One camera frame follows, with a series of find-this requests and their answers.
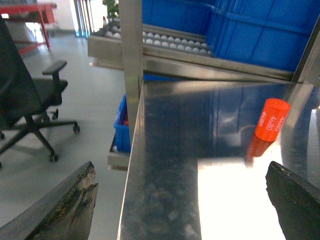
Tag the green potted plant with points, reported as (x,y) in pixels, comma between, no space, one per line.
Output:
(112,9)

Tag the red metal table frame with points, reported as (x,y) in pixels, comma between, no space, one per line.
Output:
(41,13)

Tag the red white traffic cone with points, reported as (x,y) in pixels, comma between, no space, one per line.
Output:
(104,21)

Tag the black office chair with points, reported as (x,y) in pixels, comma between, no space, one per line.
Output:
(24,100)

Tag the large blue plastic crate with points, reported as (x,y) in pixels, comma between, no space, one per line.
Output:
(267,33)

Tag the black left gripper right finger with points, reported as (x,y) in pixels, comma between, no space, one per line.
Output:
(296,201)

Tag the blue crate behind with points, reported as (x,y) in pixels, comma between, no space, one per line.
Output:
(190,16)

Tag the orange cylindrical capacitor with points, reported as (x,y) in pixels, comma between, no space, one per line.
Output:
(272,118)

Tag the small blue bin below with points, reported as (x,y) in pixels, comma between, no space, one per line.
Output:
(121,126)

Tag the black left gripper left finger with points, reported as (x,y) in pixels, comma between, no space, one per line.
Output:
(64,213)

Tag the stainless steel roller rack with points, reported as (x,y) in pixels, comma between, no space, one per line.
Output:
(140,49)

